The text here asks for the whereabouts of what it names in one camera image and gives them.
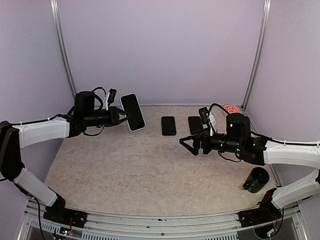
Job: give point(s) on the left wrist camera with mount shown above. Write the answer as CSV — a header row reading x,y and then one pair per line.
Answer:
x,y
109,99

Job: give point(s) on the left aluminium frame post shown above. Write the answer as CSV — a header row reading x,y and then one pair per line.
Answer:
x,y
54,4

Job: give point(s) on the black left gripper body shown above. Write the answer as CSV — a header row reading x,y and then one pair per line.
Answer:
x,y
112,116

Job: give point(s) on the front aluminium rail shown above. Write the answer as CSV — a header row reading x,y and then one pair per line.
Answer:
x,y
91,225

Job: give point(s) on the black phone case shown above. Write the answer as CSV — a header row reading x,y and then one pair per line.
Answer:
x,y
195,124
168,126

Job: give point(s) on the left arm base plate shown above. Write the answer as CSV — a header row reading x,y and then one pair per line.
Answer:
x,y
58,213

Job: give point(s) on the red and white patterned bowl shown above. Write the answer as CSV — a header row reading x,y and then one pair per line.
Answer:
x,y
232,109

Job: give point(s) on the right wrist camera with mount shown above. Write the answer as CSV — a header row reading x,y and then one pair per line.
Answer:
x,y
207,119

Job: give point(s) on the light blue phone case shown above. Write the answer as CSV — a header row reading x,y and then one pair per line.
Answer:
x,y
137,128

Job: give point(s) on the black cup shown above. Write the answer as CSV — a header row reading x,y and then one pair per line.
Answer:
x,y
256,180

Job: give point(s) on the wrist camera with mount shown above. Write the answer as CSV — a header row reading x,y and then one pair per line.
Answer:
x,y
109,99
207,119

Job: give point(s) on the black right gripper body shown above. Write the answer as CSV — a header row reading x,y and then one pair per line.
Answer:
x,y
208,146

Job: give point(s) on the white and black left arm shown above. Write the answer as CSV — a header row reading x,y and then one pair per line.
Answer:
x,y
89,110

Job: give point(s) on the aluminium frame post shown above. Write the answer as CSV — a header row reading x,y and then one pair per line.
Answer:
x,y
258,53
54,4

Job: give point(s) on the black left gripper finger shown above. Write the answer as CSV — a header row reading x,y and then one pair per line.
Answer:
x,y
118,121
121,112

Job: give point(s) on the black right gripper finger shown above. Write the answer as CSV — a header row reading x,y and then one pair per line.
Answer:
x,y
191,143
197,132

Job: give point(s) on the right aluminium frame post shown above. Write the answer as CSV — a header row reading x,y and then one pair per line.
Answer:
x,y
258,53

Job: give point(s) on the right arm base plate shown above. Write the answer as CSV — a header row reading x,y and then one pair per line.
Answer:
x,y
265,212

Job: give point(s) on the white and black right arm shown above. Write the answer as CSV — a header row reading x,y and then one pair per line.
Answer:
x,y
259,150

